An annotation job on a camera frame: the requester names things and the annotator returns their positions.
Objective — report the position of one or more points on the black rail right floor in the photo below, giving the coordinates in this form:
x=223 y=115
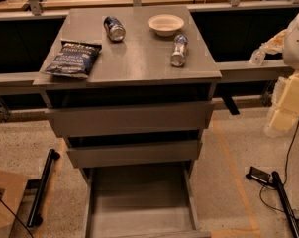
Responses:
x=286 y=204

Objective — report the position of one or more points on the clear hand sanitizer bottle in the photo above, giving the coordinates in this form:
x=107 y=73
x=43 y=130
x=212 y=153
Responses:
x=257 y=57

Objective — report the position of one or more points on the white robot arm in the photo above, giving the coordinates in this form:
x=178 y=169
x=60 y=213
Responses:
x=287 y=43

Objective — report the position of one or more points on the grey drawer cabinet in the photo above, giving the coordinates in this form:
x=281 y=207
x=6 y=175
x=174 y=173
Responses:
x=141 y=52

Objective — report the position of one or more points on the black floor power box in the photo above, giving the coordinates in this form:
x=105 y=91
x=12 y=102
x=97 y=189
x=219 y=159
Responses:
x=258 y=175

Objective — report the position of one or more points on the white paper bowl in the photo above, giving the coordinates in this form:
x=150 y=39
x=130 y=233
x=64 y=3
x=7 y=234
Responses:
x=165 y=25

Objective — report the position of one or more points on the grey metal shelf rail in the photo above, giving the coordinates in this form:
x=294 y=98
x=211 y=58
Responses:
x=215 y=72

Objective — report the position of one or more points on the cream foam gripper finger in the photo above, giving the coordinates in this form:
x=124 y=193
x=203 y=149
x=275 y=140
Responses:
x=284 y=111

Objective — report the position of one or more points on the grey top drawer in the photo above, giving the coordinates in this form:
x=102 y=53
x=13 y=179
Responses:
x=130 y=119

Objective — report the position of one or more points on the clear plastic water bottle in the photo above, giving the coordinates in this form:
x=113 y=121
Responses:
x=178 y=56

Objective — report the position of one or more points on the blue pepsi can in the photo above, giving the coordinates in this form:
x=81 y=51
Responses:
x=114 y=29

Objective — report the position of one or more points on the blue vinegar chips bag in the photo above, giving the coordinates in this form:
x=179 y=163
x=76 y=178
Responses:
x=75 y=60

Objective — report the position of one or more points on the black bar on floor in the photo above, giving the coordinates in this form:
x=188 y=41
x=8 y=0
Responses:
x=40 y=185

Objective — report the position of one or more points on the brown cardboard box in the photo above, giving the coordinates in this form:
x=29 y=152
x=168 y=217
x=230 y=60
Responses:
x=12 y=187

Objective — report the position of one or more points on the grey middle drawer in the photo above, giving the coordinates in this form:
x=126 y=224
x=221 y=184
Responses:
x=134 y=154

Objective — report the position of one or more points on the grey open bottom drawer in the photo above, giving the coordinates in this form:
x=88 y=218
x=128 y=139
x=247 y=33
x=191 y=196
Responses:
x=141 y=201

